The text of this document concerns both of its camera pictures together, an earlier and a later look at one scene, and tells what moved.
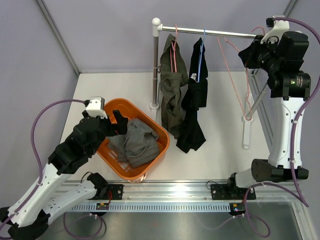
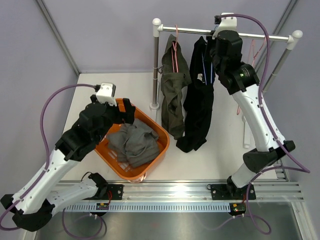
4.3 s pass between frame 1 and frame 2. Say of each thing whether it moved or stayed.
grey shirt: stayed
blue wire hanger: moved
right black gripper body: moved
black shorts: moved
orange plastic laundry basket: stayed
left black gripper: moved
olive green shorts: stayed
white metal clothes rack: stayed
